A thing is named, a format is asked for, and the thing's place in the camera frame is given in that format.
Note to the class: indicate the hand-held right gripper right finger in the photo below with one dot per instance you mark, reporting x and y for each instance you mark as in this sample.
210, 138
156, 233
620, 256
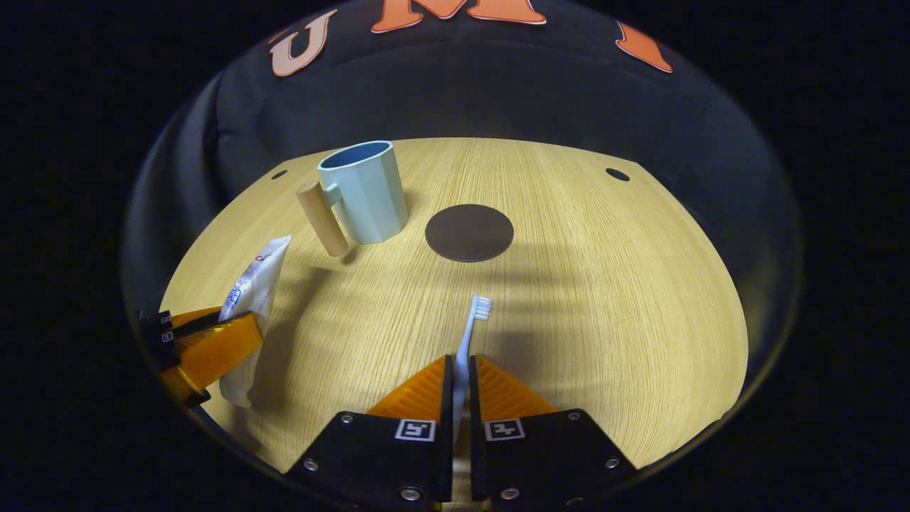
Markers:
475, 462

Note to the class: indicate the light blue cup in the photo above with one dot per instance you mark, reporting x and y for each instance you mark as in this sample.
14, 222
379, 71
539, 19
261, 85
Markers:
370, 199

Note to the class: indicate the brown round coaster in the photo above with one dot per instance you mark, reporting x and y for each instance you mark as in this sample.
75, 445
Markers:
469, 233

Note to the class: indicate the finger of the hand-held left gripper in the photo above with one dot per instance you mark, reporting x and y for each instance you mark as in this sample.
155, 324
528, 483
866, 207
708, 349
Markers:
153, 321
163, 348

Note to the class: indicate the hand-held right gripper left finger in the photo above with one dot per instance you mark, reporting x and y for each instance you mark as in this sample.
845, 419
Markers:
446, 462

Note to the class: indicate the white toothpaste tube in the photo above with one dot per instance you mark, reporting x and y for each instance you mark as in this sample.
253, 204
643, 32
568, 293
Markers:
256, 284

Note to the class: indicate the white toothbrush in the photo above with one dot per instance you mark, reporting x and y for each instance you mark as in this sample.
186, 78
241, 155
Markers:
467, 341

